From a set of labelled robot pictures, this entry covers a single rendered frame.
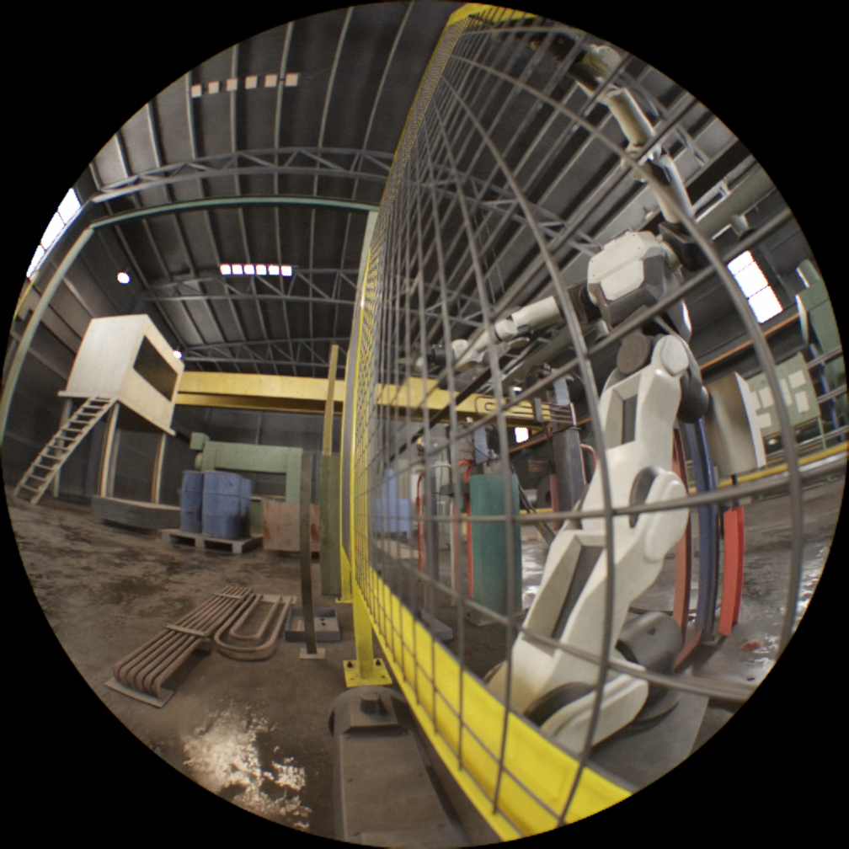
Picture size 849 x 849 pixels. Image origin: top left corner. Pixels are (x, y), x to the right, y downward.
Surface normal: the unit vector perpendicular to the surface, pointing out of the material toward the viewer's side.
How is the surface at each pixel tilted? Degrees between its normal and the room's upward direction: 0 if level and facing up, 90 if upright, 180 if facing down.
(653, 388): 114
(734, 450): 90
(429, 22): 173
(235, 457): 90
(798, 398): 90
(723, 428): 90
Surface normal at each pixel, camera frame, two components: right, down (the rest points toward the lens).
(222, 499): 0.65, -0.24
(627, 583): -0.11, -0.04
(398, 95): 0.14, 0.96
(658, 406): 0.11, 0.12
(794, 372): -0.95, -0.07
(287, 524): 0.36, -0.28
